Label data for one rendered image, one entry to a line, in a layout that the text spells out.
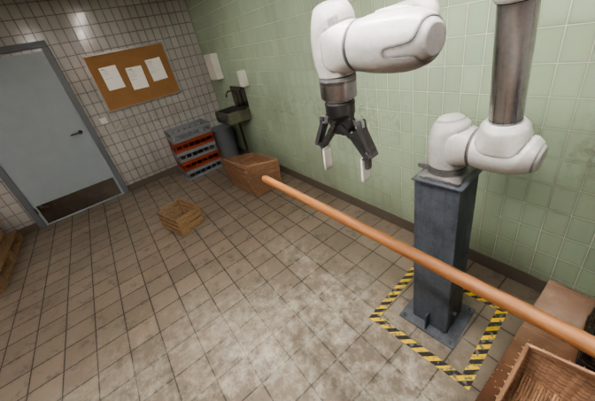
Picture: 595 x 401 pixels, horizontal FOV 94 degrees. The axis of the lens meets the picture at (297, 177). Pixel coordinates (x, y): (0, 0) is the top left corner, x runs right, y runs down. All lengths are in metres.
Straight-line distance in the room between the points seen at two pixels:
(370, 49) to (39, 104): 4.50
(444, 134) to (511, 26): 0.41
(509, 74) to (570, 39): 0.65
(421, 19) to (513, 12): 0.54
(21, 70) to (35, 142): 0.87
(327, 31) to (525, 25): 0.61
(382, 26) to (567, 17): 1.24
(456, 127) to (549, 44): 0.64
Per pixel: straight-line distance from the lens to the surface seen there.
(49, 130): 4.82
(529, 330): 1.44
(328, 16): 0.66
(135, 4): 4.94
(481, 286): 0.67
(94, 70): 4.77
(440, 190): 1.36
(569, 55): 1.74
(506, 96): 1.14
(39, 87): 4.78
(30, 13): 4.84
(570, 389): 1.27
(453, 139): 1.26
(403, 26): 0.55
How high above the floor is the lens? 1.70
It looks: 28 degrees down
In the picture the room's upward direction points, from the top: 12 degrees counter-clockwise
